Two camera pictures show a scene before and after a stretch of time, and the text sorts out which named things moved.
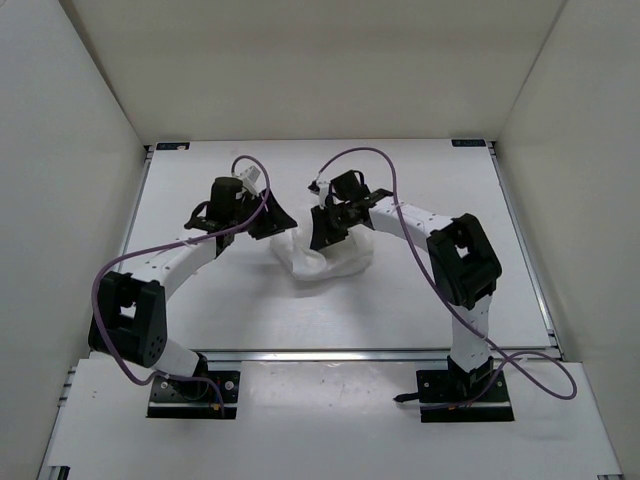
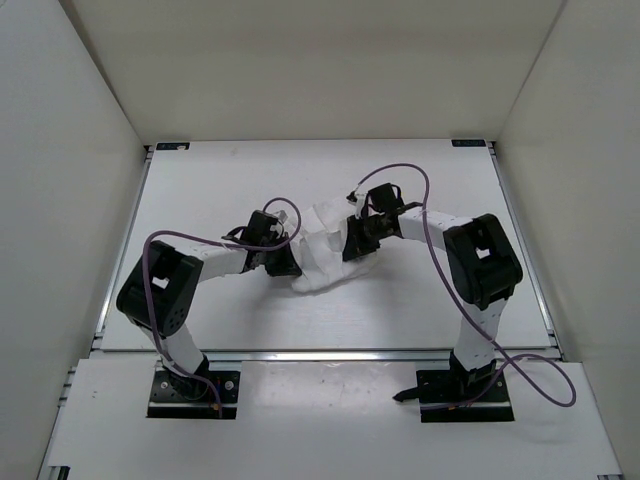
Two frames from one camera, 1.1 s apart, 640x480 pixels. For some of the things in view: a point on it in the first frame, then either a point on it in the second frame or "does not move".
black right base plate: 442,389 does not move
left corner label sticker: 173,146 does not move
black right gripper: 322,235 -> 357,246
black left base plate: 197,398 does not move
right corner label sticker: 468,143 does not move
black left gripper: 275,221 -> 285,267
